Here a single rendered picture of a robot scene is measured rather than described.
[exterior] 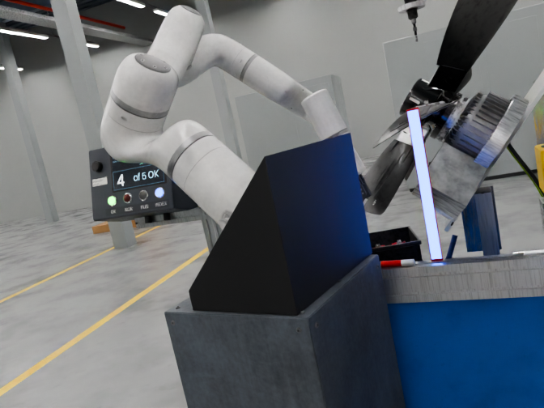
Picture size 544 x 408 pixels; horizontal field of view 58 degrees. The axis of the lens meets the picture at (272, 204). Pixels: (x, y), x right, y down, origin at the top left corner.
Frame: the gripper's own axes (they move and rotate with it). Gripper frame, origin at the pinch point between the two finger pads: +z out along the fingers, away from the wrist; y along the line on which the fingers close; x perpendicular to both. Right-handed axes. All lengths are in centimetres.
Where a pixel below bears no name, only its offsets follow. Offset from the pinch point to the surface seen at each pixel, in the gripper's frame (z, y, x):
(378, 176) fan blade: -1.8, 5.3, -4.7
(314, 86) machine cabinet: -138, 693, 179
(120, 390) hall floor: 46, 51, 186
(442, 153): -0.3, -2.0, -24.3
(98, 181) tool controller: -36, -39, 51
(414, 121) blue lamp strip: -11.6, -32.5, -25.4
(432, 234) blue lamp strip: 11.7, -32.7, -18.0
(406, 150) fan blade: -4.9, 6.0, -15.3
